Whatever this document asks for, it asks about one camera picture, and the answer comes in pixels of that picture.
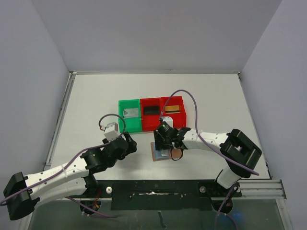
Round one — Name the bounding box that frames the white silver VIP card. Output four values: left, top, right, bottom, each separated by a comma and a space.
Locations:
161, 150, 169, 158

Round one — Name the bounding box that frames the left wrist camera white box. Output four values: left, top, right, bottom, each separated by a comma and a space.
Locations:
104, 122, 120, 141

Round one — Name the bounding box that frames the green plastic bin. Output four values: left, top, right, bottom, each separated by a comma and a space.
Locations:
118, 99, 142, 133

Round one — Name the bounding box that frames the aluminium front rail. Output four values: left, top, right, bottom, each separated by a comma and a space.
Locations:
27, 178, 287, 202

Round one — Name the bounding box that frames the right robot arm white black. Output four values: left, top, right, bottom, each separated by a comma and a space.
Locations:
153, 122, 262, 189

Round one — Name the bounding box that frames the silver card in green bin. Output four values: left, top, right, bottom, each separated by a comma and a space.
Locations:
123, 108, 139, 118

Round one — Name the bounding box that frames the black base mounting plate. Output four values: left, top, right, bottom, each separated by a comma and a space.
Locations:
69, 179, 242, 211

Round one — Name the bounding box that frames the middle red plastic bin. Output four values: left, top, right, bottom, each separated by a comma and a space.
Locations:
140, 97, 161, 132

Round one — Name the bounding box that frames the brown leather card holder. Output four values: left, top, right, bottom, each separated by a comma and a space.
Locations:
150, 142, 183, 161

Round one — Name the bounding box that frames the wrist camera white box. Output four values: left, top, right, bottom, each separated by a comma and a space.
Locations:
104, 122, 120, 141
162, 116, 174, 127

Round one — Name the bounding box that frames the red plastic bin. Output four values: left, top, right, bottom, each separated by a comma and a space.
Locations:
160, 96, 187, 128
140, 97, 161, 132

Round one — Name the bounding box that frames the right red plastic bin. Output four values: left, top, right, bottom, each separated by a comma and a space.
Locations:
160, 96, 187, 128

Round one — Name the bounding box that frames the gold card in bin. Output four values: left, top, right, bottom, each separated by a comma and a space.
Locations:
165, 105, 180, 114

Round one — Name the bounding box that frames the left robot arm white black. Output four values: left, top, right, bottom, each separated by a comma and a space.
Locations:
0, 132, 137, 220

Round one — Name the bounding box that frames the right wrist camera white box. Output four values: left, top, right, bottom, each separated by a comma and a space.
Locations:
162, 116, 174, 127

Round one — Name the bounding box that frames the black card in bin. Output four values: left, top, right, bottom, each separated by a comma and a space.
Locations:
143, 105, 160, 115

